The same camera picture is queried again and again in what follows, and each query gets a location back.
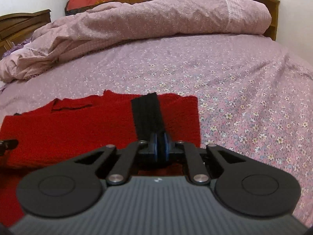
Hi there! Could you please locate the purple ruffled pillow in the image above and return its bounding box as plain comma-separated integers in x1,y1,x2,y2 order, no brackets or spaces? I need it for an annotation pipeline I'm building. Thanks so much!
0,36,33,60

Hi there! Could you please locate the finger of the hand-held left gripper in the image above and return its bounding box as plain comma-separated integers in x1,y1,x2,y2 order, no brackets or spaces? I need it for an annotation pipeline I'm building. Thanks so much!
0,139,19,156

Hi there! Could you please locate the wooden shelf cabinet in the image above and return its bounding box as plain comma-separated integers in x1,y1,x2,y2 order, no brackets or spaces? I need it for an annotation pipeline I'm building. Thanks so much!
65,0,281,42

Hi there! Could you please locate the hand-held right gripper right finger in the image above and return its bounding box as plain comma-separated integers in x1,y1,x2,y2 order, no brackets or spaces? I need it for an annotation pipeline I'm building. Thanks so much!
160,133,247,185

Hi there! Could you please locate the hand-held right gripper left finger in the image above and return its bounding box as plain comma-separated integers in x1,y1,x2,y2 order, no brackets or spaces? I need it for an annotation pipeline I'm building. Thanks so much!
73,133,160,185

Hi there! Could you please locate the dark wooden headboard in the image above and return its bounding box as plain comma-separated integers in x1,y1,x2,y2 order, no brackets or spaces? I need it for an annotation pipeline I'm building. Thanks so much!
0,9,52,55

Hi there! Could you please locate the pink floral quilt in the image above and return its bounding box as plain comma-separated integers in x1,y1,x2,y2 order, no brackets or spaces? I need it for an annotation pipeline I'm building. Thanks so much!
0,0,272,83

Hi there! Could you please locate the red knit cardigan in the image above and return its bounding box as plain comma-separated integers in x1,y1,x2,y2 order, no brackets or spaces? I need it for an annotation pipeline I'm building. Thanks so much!
0,90,202,227

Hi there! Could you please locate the pink floral bed sheet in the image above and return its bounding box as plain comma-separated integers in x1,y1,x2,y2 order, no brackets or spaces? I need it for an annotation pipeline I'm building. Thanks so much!
0,33,313,224

